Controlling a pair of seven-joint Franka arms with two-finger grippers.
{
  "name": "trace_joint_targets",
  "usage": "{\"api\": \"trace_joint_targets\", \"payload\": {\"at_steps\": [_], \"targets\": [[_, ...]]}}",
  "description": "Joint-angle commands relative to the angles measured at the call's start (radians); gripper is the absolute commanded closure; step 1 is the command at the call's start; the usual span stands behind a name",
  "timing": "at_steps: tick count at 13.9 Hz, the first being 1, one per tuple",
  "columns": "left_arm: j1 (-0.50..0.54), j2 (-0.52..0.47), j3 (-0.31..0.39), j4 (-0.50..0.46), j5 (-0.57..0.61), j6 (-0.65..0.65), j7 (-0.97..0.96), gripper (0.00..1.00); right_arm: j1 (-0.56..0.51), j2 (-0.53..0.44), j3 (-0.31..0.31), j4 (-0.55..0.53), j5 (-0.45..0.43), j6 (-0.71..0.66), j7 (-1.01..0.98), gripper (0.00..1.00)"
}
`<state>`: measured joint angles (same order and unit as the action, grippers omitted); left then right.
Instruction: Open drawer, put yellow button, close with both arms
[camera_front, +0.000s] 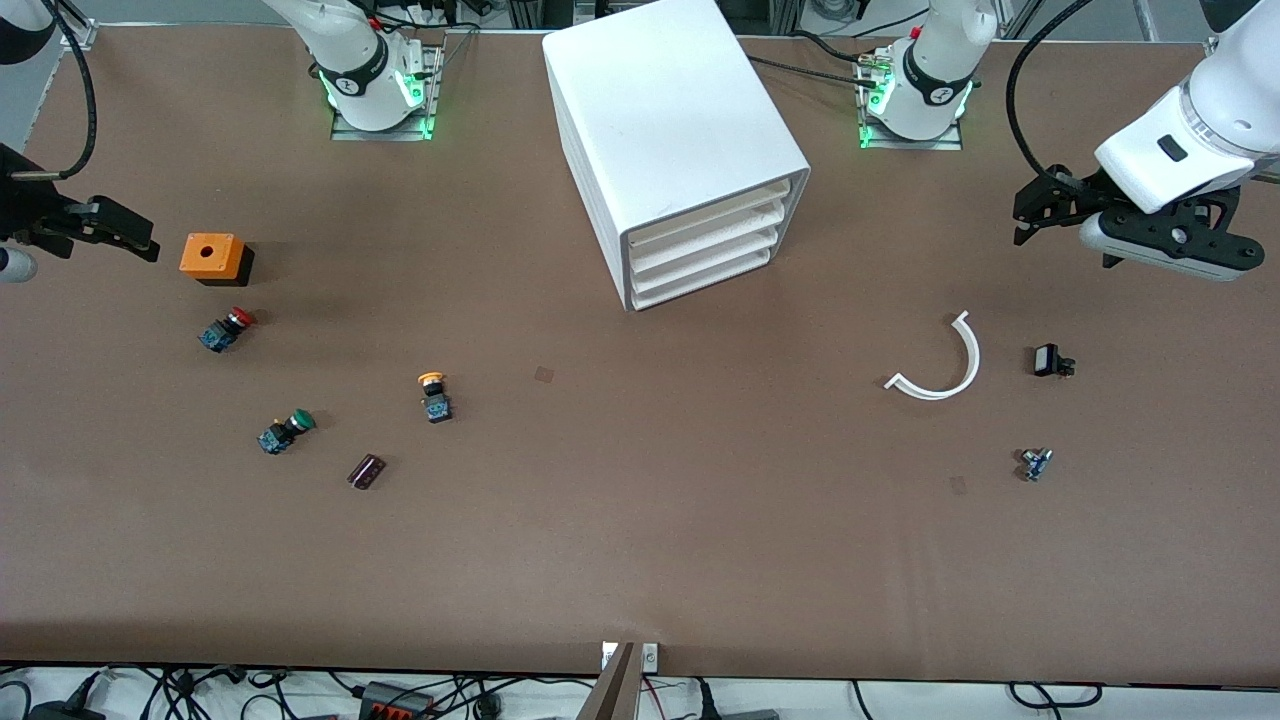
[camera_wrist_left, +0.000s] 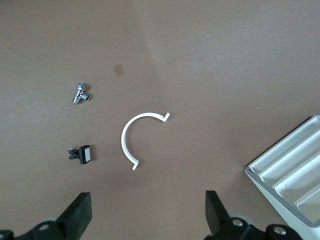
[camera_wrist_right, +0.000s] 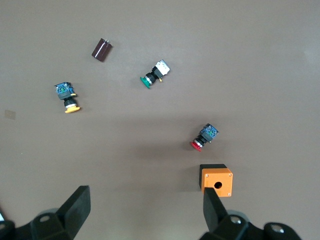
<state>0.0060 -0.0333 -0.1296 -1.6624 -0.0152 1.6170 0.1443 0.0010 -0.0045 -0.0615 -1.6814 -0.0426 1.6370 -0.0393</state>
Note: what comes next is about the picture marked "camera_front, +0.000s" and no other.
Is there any white curved plastic strip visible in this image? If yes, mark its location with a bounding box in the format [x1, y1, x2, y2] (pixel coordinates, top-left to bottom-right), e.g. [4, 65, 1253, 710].
[884, 310, 982, 401]

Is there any wooden post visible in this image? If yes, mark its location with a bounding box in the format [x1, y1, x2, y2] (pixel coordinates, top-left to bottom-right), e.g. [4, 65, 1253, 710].
[578, 642, 641, 720]

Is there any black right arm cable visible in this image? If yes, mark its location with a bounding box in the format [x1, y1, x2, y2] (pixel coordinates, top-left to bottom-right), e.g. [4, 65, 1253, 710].
[40, 0, 98, 181]

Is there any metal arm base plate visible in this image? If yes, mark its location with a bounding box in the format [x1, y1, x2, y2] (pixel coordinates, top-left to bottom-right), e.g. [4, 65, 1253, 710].
[330, 45, 444, 142]
[858, 50, 966, 151]

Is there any black orange power strip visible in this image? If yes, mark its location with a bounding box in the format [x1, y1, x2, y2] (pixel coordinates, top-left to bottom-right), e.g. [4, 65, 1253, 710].
[360, 682, 437, 720]

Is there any yellow push button switch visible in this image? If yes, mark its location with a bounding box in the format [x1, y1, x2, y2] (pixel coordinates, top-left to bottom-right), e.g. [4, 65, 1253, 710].
[417, 372, 453, 424]

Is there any orange box with hole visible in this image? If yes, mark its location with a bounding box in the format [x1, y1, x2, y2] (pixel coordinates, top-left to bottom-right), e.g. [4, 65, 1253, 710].
[180, 233, 255, 288]

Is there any green push button switch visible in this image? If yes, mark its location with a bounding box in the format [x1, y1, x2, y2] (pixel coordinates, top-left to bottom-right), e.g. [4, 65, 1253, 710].
[258, 408, 317, 456]

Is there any red push button switch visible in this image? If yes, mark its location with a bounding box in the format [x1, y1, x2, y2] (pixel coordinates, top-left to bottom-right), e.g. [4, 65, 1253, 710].
[198, 307, 257, 353]

